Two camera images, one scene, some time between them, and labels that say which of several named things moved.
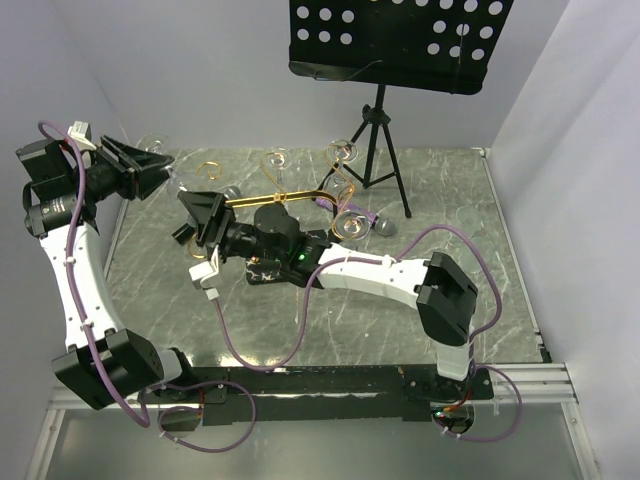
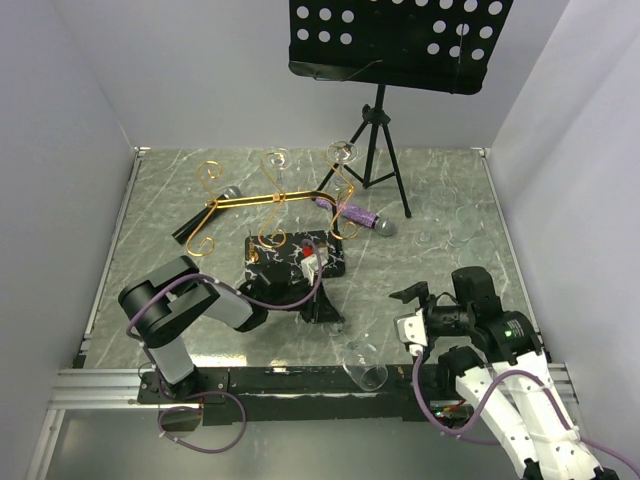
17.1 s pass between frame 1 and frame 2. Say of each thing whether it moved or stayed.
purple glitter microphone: stayed
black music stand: stayed
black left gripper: moved
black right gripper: moved
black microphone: stayed
